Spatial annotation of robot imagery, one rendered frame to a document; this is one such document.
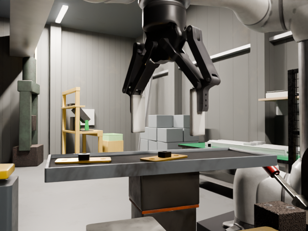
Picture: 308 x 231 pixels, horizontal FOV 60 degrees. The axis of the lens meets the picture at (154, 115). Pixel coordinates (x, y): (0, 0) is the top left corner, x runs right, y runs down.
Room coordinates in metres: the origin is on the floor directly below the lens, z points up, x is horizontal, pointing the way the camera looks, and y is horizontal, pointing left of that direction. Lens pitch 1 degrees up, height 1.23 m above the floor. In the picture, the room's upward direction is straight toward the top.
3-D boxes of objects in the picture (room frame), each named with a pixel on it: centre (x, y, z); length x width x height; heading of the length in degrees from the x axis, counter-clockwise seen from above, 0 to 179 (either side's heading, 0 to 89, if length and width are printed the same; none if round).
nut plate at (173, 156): (0.45, -0.02, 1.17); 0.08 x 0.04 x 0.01; 135
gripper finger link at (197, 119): (0.40, -0.07, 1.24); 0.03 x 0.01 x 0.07; 135
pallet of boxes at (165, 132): (6.34, -0.33, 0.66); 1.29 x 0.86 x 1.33; 29
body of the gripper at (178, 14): (0.45, -0.02, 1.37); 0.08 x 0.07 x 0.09; 45
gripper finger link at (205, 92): (0.39, -0.08, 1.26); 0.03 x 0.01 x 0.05; 45
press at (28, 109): (7.29, 3.41, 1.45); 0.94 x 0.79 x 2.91; 29
